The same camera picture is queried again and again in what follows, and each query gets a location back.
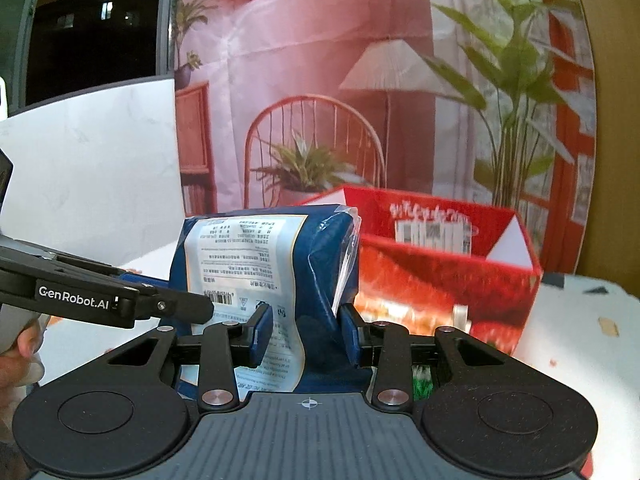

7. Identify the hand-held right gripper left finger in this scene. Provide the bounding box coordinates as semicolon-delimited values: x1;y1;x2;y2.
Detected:
102;304;275;411

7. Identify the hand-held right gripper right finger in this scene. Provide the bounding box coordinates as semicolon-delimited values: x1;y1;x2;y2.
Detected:
339;304;518;413

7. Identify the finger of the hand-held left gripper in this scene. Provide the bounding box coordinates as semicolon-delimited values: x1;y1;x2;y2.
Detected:
100;265;173;291
117;284;216;329

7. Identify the blue plastic packet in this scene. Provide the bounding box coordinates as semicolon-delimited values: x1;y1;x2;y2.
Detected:
169;203;362;395

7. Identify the red strawberry print box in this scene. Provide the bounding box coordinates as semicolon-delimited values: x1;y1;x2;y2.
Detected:
295;185;543;361

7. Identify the person's left hand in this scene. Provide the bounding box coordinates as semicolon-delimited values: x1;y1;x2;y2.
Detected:
0;317;48;391

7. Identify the white board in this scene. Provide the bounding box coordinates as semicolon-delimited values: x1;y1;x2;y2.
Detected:
0;76;183;271

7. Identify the dark window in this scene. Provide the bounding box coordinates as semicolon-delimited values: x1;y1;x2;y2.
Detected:
27;0;163;107

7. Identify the grey window frame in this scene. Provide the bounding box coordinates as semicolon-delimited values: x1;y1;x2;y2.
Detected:
0;0;183;121

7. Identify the wall poster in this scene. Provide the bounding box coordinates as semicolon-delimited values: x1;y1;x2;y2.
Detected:
170;0;598;276

